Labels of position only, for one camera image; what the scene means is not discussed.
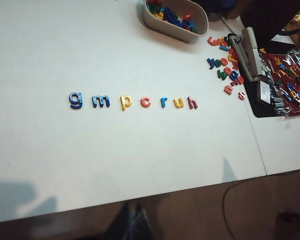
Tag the green letter o magnet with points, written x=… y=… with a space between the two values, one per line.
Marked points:
x=216 y=63

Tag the dark red letter h magnet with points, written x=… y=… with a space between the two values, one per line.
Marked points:
x=190 y=103

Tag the yellow letter u magnet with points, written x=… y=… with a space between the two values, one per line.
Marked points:
x=178 y=106

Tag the yellow letter p magnet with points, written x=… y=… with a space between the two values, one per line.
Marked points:
x=123 y=103

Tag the black bag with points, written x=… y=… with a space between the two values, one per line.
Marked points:
x=265 y=15

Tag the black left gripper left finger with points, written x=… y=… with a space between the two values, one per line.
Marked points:
x=122 y=225

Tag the red letter s magnet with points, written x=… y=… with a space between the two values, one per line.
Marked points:
x=241 y=95

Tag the blue rubber slipper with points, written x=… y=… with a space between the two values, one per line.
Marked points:
x=215 y=8

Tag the red letter magnet bag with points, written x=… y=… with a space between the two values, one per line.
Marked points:
x=290 y=75

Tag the light blue letter r magnet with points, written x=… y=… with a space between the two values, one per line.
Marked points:
x=162 y=103

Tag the blue letter m magnet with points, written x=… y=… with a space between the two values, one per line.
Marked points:
x=100 y=102

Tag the beige oval pulp tray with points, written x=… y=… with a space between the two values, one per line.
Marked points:
x=170 y=31

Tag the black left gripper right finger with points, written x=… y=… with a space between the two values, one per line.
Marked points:
x=141 y=225

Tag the orange red letter c magnet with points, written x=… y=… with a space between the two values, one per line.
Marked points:
x=143 y=102

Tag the blue letter y magnet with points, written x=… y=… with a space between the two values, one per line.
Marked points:
x=211 y=62

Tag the beige grey stapler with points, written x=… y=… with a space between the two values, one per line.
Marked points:
x=250 y=57

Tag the blue letter g magnet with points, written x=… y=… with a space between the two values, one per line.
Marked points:
x=73 y=103

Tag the orange letter n magnet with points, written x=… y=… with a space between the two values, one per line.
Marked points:
x=228 y=90

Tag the small grey box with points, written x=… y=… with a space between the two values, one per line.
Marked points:
x=263 y=91

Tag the green letter w magnet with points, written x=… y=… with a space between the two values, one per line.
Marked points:
x=222 y=75

